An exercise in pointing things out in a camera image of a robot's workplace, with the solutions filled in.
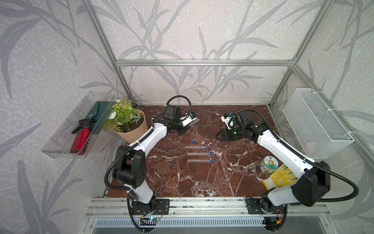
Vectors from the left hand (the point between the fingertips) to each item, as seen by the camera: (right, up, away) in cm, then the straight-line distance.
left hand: (187, 124), depth 89 cm
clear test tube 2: (+7, -20, +4) cm, 21 cm away
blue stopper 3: (+15, -23, +1) cm, 27 cm away
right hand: (+17, -6, -10) cm, 21 cm away
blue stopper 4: (+3, -13, +9) cm, 16 cm away
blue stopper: (+12, -16, +7) cm, 21 cm away
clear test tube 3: (+7, -23, +1) cm, 24 cm away
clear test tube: (+4, -16, +7) cm, 17 cm away
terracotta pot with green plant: (-36, +2, -4) cm, 36 cm away
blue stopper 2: (+15, -19, +4) cm, 25 cm away
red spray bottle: (-42, -4, -29) cm, 51 cm away
